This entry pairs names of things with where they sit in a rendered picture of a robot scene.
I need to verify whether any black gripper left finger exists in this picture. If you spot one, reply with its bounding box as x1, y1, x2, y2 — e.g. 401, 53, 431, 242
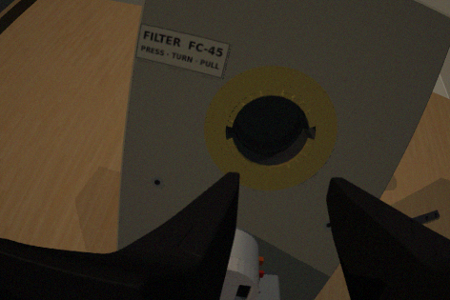
0, 172, 240, 300

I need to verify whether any grey cylinder with two slots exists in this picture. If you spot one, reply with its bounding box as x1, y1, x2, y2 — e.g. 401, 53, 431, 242
218, 227, 264, 300

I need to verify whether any black flat bar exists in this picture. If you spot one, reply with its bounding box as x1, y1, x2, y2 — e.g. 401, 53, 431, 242
412, 210, 440, 223

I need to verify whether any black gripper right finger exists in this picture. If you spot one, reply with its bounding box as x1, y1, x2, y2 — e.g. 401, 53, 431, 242
327, 177, 450, 300

